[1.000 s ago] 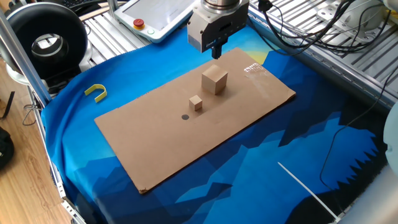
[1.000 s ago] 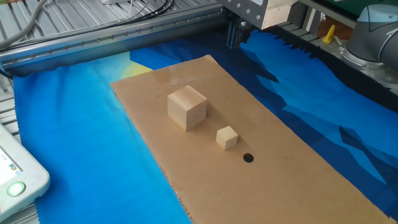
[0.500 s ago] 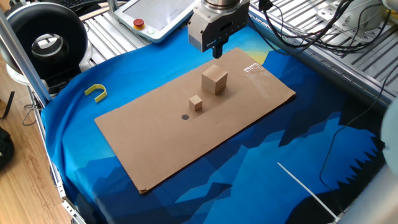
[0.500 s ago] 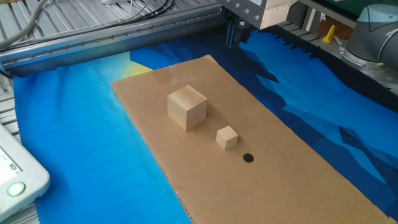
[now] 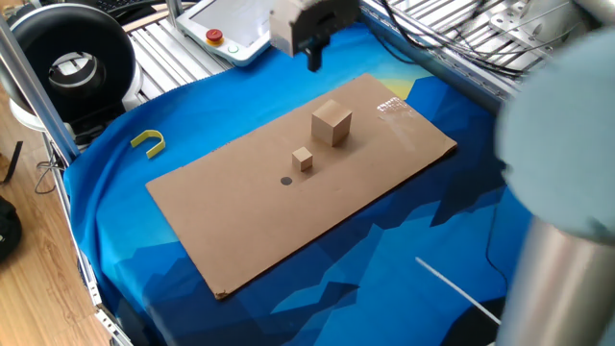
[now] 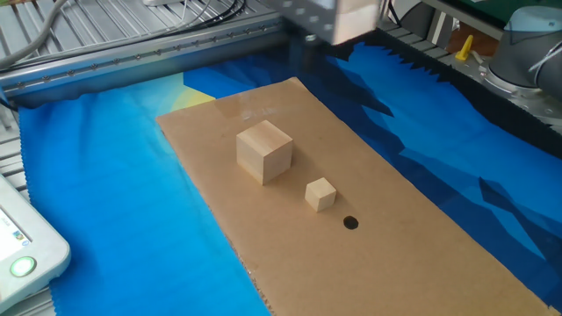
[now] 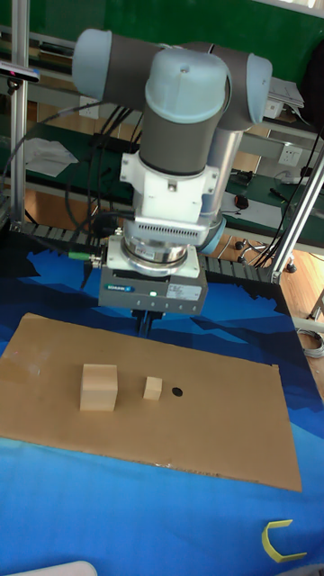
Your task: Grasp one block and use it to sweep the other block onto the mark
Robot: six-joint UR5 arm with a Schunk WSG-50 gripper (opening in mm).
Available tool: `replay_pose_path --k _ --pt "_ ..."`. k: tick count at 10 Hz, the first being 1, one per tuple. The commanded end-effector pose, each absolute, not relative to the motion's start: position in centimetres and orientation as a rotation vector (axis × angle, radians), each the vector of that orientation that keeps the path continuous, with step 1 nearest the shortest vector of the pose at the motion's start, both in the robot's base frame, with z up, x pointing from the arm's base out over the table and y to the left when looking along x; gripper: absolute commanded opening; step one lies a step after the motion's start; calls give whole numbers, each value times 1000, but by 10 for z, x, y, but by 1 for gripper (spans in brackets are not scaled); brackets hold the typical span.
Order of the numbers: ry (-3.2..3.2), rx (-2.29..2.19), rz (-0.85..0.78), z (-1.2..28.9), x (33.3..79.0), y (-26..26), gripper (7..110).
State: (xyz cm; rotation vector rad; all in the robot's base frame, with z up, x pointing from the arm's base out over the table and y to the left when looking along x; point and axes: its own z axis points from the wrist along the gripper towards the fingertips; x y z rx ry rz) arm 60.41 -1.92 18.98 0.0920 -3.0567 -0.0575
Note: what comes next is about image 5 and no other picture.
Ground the black bag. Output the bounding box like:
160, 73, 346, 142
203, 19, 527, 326
0, 195, 23, 264

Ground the blue printed cloth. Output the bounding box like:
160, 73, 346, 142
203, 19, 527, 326
61, 21, 534, 346

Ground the grey Schunk gripper body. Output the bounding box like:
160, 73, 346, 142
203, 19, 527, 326
268, 0, 362, 59

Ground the white teach pendant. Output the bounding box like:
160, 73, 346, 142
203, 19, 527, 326
175, 0, 289, 67

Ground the thin aluminium post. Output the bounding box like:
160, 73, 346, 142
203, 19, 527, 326
164, 0, 185, 30

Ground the black ring light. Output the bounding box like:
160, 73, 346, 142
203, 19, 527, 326
8, 2, 145, 134

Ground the aluminium frame rail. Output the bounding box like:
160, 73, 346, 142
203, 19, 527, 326
359, 0, 529, 114

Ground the black cable bundle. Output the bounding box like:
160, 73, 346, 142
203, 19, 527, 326
379, 0, 578, 79

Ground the yellow U-shaped piece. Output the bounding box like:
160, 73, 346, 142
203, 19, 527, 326
130, 129, 167, 161

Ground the aluminium frame post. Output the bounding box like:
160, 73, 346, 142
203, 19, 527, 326
0, 12, 82, 165

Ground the white thin strip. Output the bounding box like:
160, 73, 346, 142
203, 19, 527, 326
415, 257, 502, 326

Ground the black keyboard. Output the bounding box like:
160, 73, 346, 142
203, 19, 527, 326
93, 0, 160, 14

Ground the brown cardboard sheet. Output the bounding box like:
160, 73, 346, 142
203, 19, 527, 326
145, 72, 458, 301

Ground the large wooden cube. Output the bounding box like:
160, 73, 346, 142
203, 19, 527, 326
310, 99, 354, 148

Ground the aluminium table edge profile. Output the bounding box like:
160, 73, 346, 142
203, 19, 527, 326
41, 132, 135, 346

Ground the black flat bar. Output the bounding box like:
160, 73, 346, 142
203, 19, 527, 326
0, 139, 24, 186

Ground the small wooden cube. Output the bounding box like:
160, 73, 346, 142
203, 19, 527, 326
291, 146, 314, 173

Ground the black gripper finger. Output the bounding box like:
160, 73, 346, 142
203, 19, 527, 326
306, 36, 332, 74

